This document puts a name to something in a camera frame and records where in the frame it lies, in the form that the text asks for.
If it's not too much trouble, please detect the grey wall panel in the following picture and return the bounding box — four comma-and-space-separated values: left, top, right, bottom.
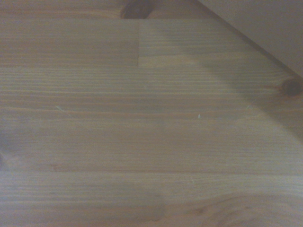
196, 0, 303, 78

